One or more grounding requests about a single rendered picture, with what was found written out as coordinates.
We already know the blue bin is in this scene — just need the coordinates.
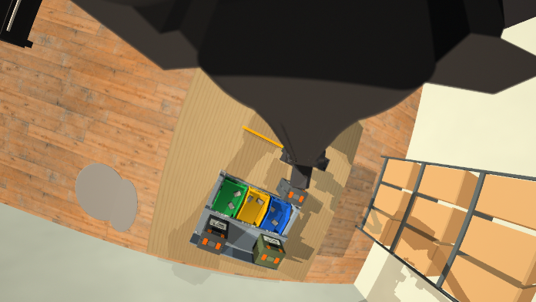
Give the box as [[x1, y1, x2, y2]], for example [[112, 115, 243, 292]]
[[259, 196, 291, 234]]

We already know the green open bin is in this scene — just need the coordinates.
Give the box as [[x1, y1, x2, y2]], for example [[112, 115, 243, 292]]
[[211, 177, 246, 218]]

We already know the yellow open bin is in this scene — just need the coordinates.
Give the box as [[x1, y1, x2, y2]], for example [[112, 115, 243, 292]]
[[234, 187, 270, 227]]

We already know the olive green tool case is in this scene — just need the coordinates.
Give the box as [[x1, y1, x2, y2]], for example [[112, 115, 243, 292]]
[[253, 233, 286, 269]]

